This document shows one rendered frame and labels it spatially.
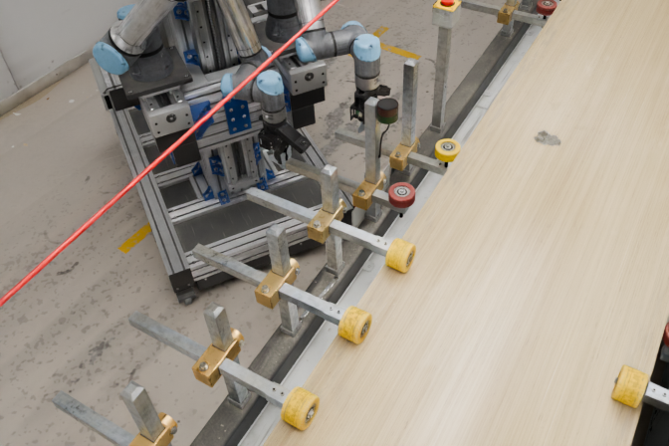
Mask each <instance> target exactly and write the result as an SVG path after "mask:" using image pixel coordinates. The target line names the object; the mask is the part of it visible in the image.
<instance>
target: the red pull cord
mask: <svg viewBox="0 0 669 446"><path fill-rule="evenodd" d="M338 1H339V0H334V1H333V2H332V3H330V4H329V5H328V6H327V7H326V8H325V9H324V10H323V11H322V12H320V13H319V14H318V15H317V16H316V17H315V18H314V19H313V20H311V21H310V22H309V23H308V24H307V25H306V26H305V27H304V28H303V29H301V30H300V31H299V32H298V33H297V34H296V35H295V36H294V37H293V38H291V39H290V40H289V41H288V42H287V43H286V44H285V45H284V46H282V47H281V48H280V49H279V50H278V51H277V52H276V53H275V54H274V55H272V56H271V57H270V58H269V59H268V60H267V61H266V62H265V63H263V64H262V65H261V66H260V67H259V68H258V69H257V70H256V71H255V72H253V73H252V74H251V75H250V76H249V77H248V78H247V79H246V80H245V81H243V82H242V83H241V84H240V85H239V86H238V87H237V88H236V89H234V90H233V91H232V92H231V93H230V94H229V95H228V96H227V97H226V98H224V99H223V100H222V101H221V102H220V103H219V104H218V105H217V106H215V107H214V108H213V109H212V110H211V111H210V112H209V113H208V114H206V115H205V116H204V117H203V118H202V119H201V120H200V121H199V122H198V123H196V124H195V125H194V126H193V127H192V128H191V129H190V130H189V131H187V132H186V133H185V134H184V135H183V136H182V137H181V138H180V139H179V140H177V141H176V142H175V143H174V144H173V145H171V146H170V147H169V148H168V149H167V150H166V151H165V152H163V153H162V154H161V155H160V156H159V157H158V158H157V159H156V160H155V161H154V162H153V163H152V164H151V165H150V166H148V167H147V168H146V169H145V170H144V171H143V172H142V173H141V174H139V175H138V176H137V177H136V178H135V179H134V180H133V181H132V182H131V183H129V184H128V185H127V186H126V187H125V188H124V189H123V190H122V191H121V192H119V193H118V194H117V195H116V196H115V197H114V198H113V199H112V200H110V201H109V202H108V203H107V204H106V205H105V206H104V207H103V208H102V209H100V210H99V211H98V212H97V213H96V214H95V215H94V216H93V217H91V218H90V219H89V220H88V221H87V222H86V223H85V224H84V225H83V226H81V227H80V228H79V229H78V230H77V231H76V232H75V233H74V234H73V235H71V236H70V237H69V238H68V239H67V240H66V241H65V242H64V243H62V244H61V245H60V246H59V247H58V248H57V249H56V250H55V251H54V252H52V253H51V254H50V255H49V256H48V257H47V258H46V259H45V260H43V261H42V262H41V263H40V264H39V265H38V266H37V267H36V268H35V269H33V270H32V271H31V272H30V273H29V274H28V275H27V276H26V277H25V278H23V279H22V280H21V281H20V282H19V283H18V284H17V285H16V286H14V287H13V288H12V289H11V290H10V291H9V292H8V293H7V294H6V295H4V296H3V297H2V298H1V299H0V307H2V306H3V305H4V304H5V303H6V302H7V301H8V300H9V299H10V298H11V297H13V296H14V295H15V294H16V293H17V292H18V291H19V290H20V289H21V288H23V287H24V286H25V285H26V284H27V283H28V282H29V281H30V280H31V279H32V278H34V277H35V276H36V275H37V274H38V273H39V272H40V271H41V270H42V269H44V268H45V267H46V266H47V265H48V264H49V263H50V262H51V261H52V260H53V259H55V258H56V257H57V256H58V255H59V254H60V253H61V252H62V251H63V250H65V249H66V248H67V247H68V246H69V245H70V244H71V243H72V242H73V241H74V240H76V239H77V238H78V237H79V236H80V235H81V234H82V233H83V232H84V231H85V230H87V229H88V228H89V227H90V226H91V225H92V224H93V223H94V222H95V221H97V220H98V219H99V218H100V217H101V216H102V215H103V214H104V213H105V212H106V211H108V210H109V209H110V208H111V207H112V206H113V205H114V204H115V203H116V202H118V201H119V200H120V199H121V198H122V197H123V196H124V195H125V194H126V193H127V192H129V191H130V190H131V189H132V188H133V187H134V185H135V184H136V183H138V182H139V181H140V180H141V179H142V178H143V177H144V176H145V175H146V174H147V173H149V172H150V171H151V170H152V169H153V168H154V167H155V166H156V165H157V164H159V163H160V162H161V161H162V160H163V159H164V158H165V157H166V156H167V155H168V154H170V153H171V152H172V151H173V150H174V149H175V148H176V147H177V146H178V145H179V144H181V143H182V142H183V141H184V140H185V139H186V138H187V137H188V136H189V135H191V134H192V133H193V132H194V131H195V130H196V129H197V128H198V127H199V126H200V125H202V124H203V123H204V122H205V121H207V120H208V119H209V118H210V117H211V116H213V115H214V114H215V113H216V112H217V111H218V110H219V109H220V108H221V107H223V106H224V105H225V104H226V103H227V102H228V101H229V100H230V99H231V98H233V97H234V96H235V95H236V94H237V93H238V92H239V91H240V90H241V89H242V88H244V87H245V86H246V85H247V84H248V83H249V82H250V81H251V80H252V79H254V78H255V77H256V76H257V75H258V74H259V73H260V72H261V71H262V70H263V69H265V68H266V67H267V66H268V65H269V64H270V63H271V62H272V61H273V60H274V59H276V58H277V57H278V56H279V55H280V54H281V53H282V52H283V51H284V50H286V49H287V48H288V47H289V46H290V45H291V44H292V43H293V42H294V41H295V40H297V39H298V38H299V37H300V36H301V35H302V34H303V33H304V32H305V31H307V30H308V29H309V28H310V27H311V26H312V25H313V24H314V23H315V22H316V21H318V20H319V19H320V18H321V17H322V16H323V15H324V14H325V13H326V12H328V11H329V9H330V8H331V7H332V6H333V5H334V4H335V3H336V2H338Z"/></svg>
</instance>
